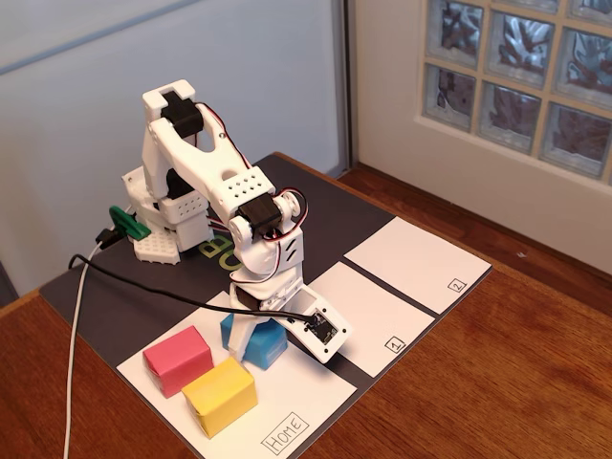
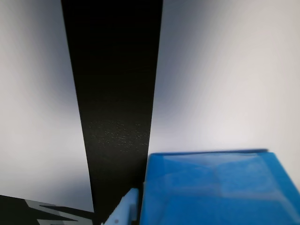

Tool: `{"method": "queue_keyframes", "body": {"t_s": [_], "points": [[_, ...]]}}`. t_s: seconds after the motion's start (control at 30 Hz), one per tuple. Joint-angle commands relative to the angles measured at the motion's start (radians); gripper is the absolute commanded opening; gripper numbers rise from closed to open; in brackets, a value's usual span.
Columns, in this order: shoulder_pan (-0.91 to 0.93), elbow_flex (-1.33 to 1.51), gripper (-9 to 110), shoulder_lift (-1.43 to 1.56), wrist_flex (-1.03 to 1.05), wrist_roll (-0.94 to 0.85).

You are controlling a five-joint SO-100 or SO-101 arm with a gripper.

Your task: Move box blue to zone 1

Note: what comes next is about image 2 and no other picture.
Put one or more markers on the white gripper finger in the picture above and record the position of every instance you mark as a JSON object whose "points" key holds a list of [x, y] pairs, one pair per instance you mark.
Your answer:
{"points": [[124, 208]]}

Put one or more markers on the blue paper box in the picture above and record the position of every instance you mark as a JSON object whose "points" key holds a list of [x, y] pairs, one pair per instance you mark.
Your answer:
{"points": [[211, 187]]}

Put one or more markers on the dark grey mat board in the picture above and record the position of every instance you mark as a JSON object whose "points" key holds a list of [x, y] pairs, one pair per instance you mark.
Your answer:
{"points": [[112, 70]]}

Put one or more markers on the white sheet marked 1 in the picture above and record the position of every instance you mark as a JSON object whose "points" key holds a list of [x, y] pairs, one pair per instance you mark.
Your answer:
{"points": [[35, 93]]}

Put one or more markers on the white sheet marked HOME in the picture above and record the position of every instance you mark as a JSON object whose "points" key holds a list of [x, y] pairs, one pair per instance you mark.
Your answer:
{"points": [[222, 70]]}

